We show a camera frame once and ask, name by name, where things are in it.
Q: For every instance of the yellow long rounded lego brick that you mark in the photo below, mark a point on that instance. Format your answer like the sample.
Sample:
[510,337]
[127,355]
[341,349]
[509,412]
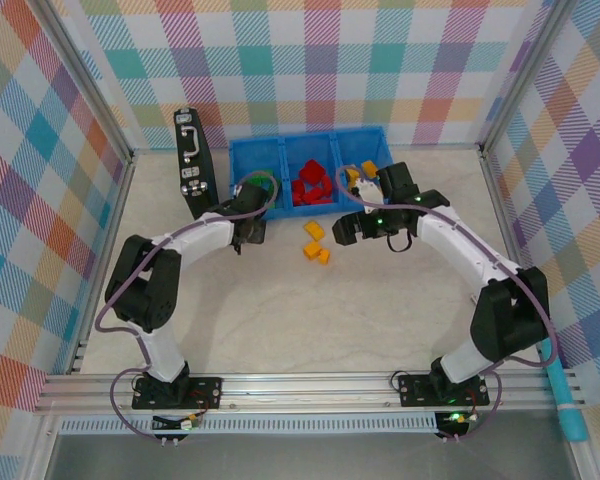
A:
[314,230]

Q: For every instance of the red chunky lego brick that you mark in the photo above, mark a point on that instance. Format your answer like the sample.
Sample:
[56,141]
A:
[312,172]

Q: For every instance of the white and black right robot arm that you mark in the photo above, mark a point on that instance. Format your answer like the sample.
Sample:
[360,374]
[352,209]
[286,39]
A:
[460,245]

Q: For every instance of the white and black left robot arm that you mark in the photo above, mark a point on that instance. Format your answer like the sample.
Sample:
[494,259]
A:
[160,350]

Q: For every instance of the blue three-compartment plastic bin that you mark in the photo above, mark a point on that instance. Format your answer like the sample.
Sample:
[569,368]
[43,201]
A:
[257,157]

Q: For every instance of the black mini briefcase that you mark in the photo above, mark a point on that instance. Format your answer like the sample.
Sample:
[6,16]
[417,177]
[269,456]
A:
[195,165]

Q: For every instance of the grey metal sheet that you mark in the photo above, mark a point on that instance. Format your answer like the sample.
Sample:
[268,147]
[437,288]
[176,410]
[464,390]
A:
[305,457]

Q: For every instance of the aluminium side rail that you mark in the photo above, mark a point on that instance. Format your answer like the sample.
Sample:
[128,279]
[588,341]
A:
[497,190]
[114,210]

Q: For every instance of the aluminium mounting rail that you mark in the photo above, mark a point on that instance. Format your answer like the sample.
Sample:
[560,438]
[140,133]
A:
[305,390]

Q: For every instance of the aluminium frame post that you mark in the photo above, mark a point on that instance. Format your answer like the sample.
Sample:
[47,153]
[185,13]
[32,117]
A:
[524,75]
[88,75]

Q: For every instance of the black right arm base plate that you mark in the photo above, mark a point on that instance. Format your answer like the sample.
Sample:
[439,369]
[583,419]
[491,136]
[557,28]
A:
[415,390]

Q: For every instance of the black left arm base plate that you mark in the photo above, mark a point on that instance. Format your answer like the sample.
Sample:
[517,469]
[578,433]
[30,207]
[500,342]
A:
[205,392]

